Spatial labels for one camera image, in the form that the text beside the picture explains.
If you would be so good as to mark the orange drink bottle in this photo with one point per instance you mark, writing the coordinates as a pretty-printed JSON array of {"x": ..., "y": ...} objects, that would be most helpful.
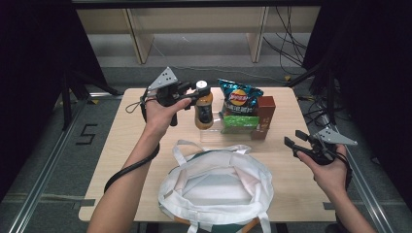
[{"x": 204, "y": 113}]

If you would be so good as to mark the wooden shelf unit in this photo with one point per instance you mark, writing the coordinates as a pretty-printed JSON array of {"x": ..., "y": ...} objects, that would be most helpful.
[{"x": 194, "y": 19}]

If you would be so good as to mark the blue chip bag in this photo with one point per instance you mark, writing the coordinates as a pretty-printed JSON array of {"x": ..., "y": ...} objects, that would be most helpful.
[{"x": 239, "y": 97}]

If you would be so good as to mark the clear plastic bin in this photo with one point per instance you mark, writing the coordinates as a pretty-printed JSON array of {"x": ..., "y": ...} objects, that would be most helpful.
[{"x": 210, "y": 136}]

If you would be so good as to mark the green snack packet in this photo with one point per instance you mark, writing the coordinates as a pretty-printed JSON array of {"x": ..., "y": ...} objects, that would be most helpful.
[{"x": 241, "y": 124}]

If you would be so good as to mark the brown carton box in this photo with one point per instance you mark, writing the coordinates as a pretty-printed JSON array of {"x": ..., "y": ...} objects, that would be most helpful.
[{"x": 265, "y": 113}]

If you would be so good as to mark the person's left hand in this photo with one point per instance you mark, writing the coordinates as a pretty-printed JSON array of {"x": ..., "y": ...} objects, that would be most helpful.
[{"x": 157, "y": 116}]

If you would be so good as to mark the black metal stand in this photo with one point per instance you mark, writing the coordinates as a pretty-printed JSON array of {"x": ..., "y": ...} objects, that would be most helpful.
[
  {"x": 66, "y": 100},
  {"x": 329, "y": 93}
]

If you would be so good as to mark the white tote bag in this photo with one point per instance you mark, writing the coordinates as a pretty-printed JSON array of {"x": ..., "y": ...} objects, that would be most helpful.
[{"x": 213, "y": 191}]

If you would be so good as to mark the person's right hand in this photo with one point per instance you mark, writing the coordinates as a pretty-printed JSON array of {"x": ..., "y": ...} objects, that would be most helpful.
[{"x": 332, "y": 176}]

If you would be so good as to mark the aluminium floor rail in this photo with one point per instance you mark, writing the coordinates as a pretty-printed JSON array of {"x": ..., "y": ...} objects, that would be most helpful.
[
  {"x": 42, "y": 181},
  {"x": 366, "y": 191}
]

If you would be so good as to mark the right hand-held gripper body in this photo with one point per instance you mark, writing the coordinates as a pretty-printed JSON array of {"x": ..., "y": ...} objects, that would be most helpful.
[{"x": 333, "y": 137}]

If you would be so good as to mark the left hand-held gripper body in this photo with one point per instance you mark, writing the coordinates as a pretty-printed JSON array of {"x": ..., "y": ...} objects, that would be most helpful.
[{"x": 165, "y": 79}]

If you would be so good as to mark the black curtain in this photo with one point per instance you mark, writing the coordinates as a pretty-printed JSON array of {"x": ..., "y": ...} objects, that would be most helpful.
[
  {"x": 372, "y": 81},
  {"x": 32, "y": 81}
]

